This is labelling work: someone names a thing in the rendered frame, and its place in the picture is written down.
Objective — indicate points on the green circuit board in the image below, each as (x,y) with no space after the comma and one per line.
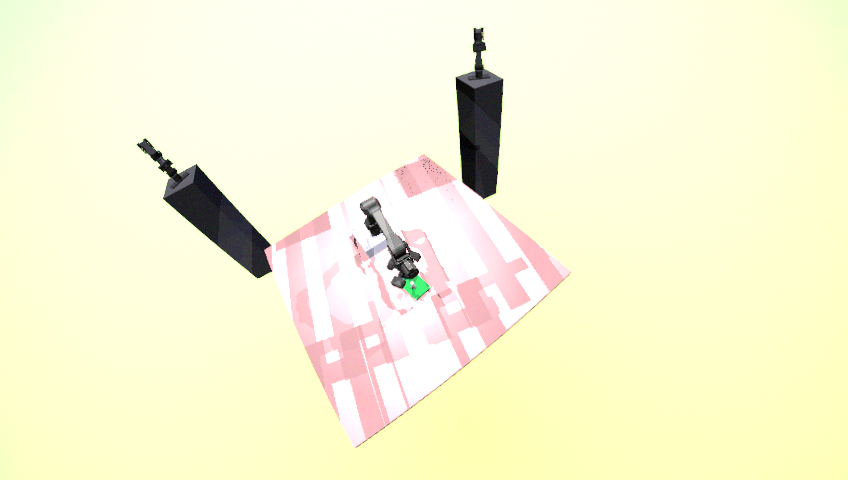
(416,287)

